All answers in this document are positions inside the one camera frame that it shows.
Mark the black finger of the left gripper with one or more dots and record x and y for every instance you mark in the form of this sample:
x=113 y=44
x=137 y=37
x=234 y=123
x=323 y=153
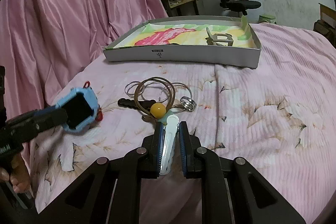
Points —
x=49 y=118

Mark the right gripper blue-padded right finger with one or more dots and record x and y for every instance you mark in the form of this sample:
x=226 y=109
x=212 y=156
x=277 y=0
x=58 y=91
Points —
x=186 y=151

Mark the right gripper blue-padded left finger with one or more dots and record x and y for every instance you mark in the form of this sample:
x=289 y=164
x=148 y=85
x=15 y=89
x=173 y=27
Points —
x=157 y=148

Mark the white hair clip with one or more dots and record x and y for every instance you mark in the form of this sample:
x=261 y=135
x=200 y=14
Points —
x=171 y=130

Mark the brown cord yellow bead tie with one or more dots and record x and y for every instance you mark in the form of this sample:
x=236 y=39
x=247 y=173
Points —
x=158 y=110

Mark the blue kids smartwatch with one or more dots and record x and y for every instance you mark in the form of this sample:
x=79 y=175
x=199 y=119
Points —
x=81 y=107

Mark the black wavy hair clip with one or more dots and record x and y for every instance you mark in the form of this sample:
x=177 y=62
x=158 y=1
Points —
x=127 y=103

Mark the person's left hand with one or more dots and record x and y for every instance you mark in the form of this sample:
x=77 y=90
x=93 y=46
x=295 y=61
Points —
x=19 y=176

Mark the thin silver bangle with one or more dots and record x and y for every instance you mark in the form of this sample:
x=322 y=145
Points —
x=181 y=90
x=131 y=87

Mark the pink floral bedspread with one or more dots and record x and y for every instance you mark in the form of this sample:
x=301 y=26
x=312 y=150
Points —
x=279 y=116

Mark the beige claw hair clip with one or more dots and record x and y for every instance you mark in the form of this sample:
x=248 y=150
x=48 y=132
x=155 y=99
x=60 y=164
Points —
x=219 y=39

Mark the pink satin curtain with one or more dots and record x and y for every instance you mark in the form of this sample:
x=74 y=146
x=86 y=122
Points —
x=45 y=43

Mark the white cardboard box tray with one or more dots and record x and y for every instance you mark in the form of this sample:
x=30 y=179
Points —
x=224 y=55

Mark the colourful bear drawing paper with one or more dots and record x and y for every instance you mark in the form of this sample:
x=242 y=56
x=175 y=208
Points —
x=186 y=34

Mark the dark wooden desk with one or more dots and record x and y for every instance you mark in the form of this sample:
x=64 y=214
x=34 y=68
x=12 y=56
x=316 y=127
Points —
x=180 y=7

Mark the green plastic stool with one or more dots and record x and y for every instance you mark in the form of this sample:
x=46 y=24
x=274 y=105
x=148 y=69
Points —
x=266 y=18

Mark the cardboard box by wall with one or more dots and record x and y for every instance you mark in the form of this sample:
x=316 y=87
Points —
x=326 y=24

